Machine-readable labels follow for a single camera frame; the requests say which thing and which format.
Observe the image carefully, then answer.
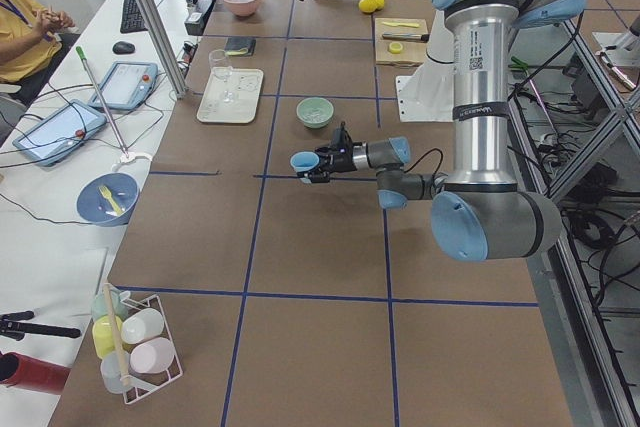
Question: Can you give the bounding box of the light blue plastic cup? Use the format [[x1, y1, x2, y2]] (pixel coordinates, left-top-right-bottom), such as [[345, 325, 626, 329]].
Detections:
[[290, 151, 320, 173]]

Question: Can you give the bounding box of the green bowl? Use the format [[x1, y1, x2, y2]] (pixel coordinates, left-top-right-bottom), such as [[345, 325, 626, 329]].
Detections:
[[296, 97, 334, 129]]

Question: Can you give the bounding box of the blue bowl with fork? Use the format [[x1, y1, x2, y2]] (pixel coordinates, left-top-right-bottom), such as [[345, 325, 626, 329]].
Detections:
[[76, 172, 139, 227]]

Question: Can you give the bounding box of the yellow lemon front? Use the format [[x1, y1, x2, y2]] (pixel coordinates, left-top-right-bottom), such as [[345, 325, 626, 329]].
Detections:
[[358, 0, 378, 14]]

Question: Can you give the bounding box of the grey yellow folded cloth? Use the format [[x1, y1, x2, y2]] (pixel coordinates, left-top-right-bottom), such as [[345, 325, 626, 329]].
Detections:
[[224, 36, 256, 57]]

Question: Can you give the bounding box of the yellow plastic knife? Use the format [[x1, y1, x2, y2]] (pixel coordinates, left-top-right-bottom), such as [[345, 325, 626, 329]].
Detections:
[[381, 21, 421, 28]]

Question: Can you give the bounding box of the lemon half slice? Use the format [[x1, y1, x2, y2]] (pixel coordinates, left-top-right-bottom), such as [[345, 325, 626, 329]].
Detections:
[[388, 41, 404, 54]]

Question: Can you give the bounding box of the wooden cutting board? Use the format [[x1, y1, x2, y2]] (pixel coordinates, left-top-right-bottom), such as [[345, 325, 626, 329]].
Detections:
[[374, 18, 429, 66]]

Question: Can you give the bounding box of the cream bear tray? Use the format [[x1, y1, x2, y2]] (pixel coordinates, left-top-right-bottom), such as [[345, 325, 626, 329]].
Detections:
[[196, 69, 264, 124]]

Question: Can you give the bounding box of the clear wine glass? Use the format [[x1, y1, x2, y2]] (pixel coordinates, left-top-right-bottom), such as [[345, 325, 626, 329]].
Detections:
[[208, 49, 235, 103]]

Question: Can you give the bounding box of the steel muddler black cap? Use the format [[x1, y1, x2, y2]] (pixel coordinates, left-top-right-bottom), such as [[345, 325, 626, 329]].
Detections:
[[382, 33, 430, 43]]

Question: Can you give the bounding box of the black keyboard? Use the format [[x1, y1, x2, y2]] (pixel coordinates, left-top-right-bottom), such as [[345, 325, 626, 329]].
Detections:
[[120, 0, 147, 34]]

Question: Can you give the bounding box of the black computer mouse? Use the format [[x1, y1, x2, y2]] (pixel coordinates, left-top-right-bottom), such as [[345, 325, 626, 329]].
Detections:
[[112, 41, 136, 55]]

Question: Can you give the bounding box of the blue teach pendant far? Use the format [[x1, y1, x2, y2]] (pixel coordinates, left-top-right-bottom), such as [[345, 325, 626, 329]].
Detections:
[[99, 61, 159, 111]]

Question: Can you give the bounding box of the blue teach pendant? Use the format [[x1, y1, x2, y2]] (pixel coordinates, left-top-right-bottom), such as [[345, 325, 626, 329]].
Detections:
[[12, 100, 107, 167], [99, 61, 159, 111]]

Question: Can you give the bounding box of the yellow plastic fork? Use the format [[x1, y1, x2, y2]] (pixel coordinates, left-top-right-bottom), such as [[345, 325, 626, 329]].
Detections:
[[98, 184, 124, 216]]

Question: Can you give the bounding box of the blue teach pendant near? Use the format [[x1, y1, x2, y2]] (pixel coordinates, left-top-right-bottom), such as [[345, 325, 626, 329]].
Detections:
[[12, 100, 107, 167]]

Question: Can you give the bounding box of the person in yellow shirt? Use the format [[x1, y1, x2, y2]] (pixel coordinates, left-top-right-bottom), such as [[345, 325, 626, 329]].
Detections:
[[1, 0, 79, 106]]

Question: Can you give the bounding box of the aluminium frame post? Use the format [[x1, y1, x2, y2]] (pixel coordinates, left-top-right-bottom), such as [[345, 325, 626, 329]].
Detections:
[[136, 0, 187, 99]]

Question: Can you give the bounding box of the white wire cup rack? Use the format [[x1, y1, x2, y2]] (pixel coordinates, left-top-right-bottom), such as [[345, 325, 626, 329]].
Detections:
[[90, 283, 184, 405]]

